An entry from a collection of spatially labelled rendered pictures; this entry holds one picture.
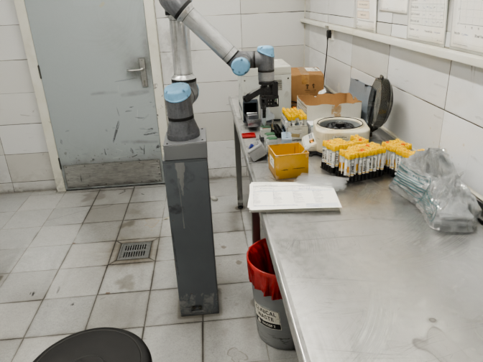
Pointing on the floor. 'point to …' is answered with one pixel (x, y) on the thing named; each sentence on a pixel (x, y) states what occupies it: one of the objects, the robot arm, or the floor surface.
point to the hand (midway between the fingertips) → (262, 123)
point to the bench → (369, 271)
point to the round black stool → (98, 347)
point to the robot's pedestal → (192, 234)
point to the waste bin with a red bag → (267, 298)
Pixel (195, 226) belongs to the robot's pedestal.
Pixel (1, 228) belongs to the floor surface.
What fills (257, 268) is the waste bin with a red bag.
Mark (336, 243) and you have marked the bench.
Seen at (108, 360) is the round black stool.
